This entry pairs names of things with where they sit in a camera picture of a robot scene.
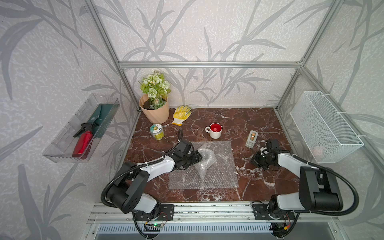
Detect red black spray bottle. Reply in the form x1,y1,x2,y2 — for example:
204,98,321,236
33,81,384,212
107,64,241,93
72,123,94,160

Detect white mug red inside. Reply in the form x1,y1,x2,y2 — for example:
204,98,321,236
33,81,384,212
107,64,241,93
205,123,223,139

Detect green white artificial flowers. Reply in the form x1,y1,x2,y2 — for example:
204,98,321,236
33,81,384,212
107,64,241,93
140,71,171,110

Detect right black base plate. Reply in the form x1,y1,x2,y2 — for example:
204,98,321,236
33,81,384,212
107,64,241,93
251,202,295,221

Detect grey tape dispenser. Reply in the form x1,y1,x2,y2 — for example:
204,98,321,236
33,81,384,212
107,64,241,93
246,131,258,149

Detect clear plastic wall tray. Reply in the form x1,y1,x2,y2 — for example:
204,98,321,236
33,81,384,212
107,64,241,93
43,94,120,163

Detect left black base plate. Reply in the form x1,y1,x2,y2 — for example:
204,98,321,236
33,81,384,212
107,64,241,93
133,204,175,221

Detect clear bubble wrap sheet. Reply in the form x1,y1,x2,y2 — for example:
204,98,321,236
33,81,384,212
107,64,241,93
168,141,239,190

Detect white wire mesh basket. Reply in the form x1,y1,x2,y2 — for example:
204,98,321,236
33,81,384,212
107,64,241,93
290,91,364,164

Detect aluminium frame crossbar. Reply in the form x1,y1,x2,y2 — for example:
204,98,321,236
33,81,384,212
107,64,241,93
119,62,301,69

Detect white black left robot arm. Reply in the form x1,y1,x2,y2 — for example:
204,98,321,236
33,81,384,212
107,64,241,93
101,140,203,217

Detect aluminium mounting rail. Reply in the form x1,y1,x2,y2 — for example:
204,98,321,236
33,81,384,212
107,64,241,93
86,200,340,224

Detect small green labelled tin can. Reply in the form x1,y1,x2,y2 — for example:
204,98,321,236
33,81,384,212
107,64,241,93
150,124,165,140

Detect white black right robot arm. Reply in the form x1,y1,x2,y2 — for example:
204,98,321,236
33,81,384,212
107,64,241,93
251,140,360,219

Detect yellow white work glove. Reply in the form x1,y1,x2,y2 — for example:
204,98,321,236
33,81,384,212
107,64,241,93
172,105,192,126

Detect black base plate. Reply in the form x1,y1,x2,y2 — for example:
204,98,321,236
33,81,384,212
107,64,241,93
251,202,295,221
133,204,175,221

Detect beige flower pot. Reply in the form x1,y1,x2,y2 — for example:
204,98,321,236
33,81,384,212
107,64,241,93
139,94,170,124

